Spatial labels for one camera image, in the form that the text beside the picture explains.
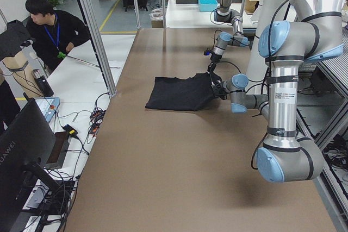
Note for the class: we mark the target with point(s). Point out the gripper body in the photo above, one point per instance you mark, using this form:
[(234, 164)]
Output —
[(215, 58), (221, 87)]

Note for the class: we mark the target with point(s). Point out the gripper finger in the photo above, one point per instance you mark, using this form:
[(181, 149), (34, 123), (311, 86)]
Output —
[(211, 67)]

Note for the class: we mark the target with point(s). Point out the black printed t-shirt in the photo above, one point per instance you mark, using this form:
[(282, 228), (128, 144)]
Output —
[(191, 94)]

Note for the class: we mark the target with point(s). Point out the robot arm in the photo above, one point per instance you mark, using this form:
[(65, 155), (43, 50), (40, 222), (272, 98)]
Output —
[(284, 156), (227, 15)]

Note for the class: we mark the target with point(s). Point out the blue plastic bin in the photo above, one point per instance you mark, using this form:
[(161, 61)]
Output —
[(207, 5)]

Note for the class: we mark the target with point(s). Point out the cardboard box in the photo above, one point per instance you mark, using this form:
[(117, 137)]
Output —
[(251, 6)]

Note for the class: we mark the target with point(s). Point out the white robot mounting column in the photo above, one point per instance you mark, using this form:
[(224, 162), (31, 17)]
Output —
[(315, 37)]

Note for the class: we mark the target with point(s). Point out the black power adapter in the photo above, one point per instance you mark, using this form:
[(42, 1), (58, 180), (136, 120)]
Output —
[(71, 130)]

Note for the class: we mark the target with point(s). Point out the seated person in black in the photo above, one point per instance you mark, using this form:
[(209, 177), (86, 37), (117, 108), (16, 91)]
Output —
[(55, 32)]

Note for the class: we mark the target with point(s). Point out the teach pendant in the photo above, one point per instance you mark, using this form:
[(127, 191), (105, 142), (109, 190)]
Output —
[(48, 106)]

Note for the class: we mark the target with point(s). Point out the black Huawei monitor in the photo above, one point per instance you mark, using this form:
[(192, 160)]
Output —
[(25, 148)]

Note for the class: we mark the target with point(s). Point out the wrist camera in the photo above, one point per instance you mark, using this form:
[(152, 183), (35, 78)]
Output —
[(208, 52)]

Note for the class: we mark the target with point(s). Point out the usb hub with cables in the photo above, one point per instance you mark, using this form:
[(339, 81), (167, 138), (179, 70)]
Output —
[(96, 119)]

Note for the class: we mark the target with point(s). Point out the grabber stick with green handle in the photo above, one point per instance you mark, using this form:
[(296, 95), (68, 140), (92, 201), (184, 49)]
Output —
[(79, 60)]

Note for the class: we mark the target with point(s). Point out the aluminium frame post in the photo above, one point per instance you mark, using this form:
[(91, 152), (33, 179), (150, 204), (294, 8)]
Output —
[(97, 45)]

